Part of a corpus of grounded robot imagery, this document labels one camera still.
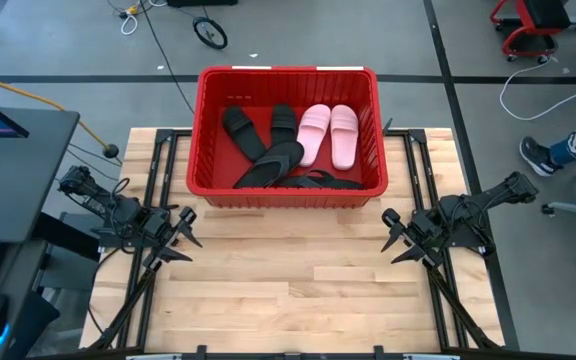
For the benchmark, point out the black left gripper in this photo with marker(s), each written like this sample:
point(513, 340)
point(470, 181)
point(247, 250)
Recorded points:
point(160, 230)

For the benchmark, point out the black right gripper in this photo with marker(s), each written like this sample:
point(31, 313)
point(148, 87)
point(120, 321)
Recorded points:
point(425, 230)

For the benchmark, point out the black flip-flop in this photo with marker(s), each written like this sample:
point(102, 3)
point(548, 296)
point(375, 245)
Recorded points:
point(270, 167)
point(323, 182)

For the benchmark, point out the pink slide sandal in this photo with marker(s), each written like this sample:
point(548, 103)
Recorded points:
point(313, 135)
point(344, 137)

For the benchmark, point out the black slide sandal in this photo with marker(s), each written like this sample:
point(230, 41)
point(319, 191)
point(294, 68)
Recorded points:
point(283, 122)
point(244, 132)

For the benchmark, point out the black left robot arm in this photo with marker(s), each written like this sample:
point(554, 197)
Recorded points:
point(113, 207)

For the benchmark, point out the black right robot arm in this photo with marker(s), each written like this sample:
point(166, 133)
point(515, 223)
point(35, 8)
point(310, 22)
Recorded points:
point(483, 200)

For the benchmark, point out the red plastic bin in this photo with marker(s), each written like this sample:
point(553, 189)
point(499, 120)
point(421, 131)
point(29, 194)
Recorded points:
point(288, 197)

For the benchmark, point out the person's black shoe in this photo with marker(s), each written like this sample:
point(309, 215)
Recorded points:
point(538, 156)

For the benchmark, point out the grey office chair base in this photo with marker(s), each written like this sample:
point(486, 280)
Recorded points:
point(575, 207)

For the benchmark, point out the red rolling stool cart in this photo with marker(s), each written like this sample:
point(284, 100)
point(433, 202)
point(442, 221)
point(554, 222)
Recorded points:
point(533, 25)

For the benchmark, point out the black metal table frame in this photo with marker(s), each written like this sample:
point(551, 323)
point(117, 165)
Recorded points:
point(440, 300)

